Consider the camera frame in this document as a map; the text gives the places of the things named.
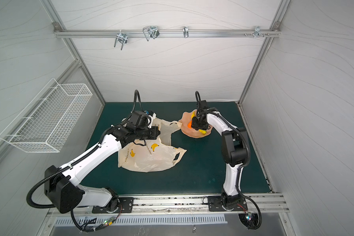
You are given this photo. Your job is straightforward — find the cream banana-print plastic bag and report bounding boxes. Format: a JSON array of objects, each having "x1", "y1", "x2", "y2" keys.
[{"x1": 118, "y1": 118, "x2": 186, "y2": 173}]

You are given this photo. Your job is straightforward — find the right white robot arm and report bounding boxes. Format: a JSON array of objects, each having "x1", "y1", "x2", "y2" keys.
[{"x1": 191, "y1": 111, "x2": 250, "y2": 210}]

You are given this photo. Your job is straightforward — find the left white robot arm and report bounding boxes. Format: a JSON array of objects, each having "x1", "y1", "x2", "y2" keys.
[{"x1": 44, "y1": 125, "x2": 160, "y2": 214}]

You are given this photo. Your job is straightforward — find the pink wavy fruit bowl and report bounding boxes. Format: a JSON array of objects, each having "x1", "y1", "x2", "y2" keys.
[{"x1": 179, "y1": 109, "x2": 213, "y2": 139}]

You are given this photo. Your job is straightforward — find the metal u-bolt clamp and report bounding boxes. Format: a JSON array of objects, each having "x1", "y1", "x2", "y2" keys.
[
  {"x1": 142, "y1": 26, "x2": 160, "y2": 41},
  {"x1": 114, "y1": 31, "x2": 128, "y2": 50}
]

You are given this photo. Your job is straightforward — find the black round fan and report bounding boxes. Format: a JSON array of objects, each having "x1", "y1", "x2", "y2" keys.
[{"x1": 239, "y1": 212, "x2": 262, "y2": 230}]

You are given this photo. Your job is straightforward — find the white ventilation grille strip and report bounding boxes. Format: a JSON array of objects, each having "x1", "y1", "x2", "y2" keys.
[{"x1": 54, "y1": 214, "x2": 228, "y2": 227}]

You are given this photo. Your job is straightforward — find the aluminium top crossbar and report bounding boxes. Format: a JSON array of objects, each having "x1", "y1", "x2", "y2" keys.
[{"x1": 54, "y1": 28, "x2": 282, "y2": 38}]

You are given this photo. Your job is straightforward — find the right black corrugated cable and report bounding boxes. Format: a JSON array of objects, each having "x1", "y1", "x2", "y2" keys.
[{"x1": 194, "y1": 90, "x2": 263, "y2": 230}]

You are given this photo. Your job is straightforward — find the black corrugated cable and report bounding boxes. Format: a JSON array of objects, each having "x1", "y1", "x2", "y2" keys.
[
  {"x1": 26, "y1": 89, "x2": 144, "y2": 209},
  {"x1": 194, "y1": 90, "x2": 263, "y2": 230}
]

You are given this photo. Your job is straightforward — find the left black corrugated cable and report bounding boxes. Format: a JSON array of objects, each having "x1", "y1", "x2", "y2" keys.
[{"x1": 26, "y1": 89, "x2": 144, "y2": 209}]

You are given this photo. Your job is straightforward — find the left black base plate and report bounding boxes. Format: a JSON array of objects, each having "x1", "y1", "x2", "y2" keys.
[{"x1": 92, "y1": 197, "x2": 134, "y2": 214}]

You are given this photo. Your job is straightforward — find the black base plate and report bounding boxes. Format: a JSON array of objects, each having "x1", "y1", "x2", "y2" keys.
[
  {"x1": 207, "y1": 195, "x2": 248, "y2": 212},
  {"x1": 92, "y1": 197, "x2": 134, "y2": 214}
]

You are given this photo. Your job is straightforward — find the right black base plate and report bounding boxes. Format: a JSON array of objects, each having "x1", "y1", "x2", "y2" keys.
[{"x1": 207, "y1": 195, "x2": 248, "y2": 212}]

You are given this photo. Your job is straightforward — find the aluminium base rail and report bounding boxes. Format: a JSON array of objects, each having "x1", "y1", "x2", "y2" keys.
[{"x1": 47, "y1": 193, "x2": 290, "y2": 217}]

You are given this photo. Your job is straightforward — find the metal bracket with bolts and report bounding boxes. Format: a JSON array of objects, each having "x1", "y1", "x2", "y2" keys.
[{"x1": 244, "y1": 26, "x2": 270, "y2": 38}]

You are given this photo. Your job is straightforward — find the white wire basket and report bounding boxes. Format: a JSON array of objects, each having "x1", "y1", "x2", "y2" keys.
[{"x1": 0, "y1": 78, "x2": 92, "y2": 153}]

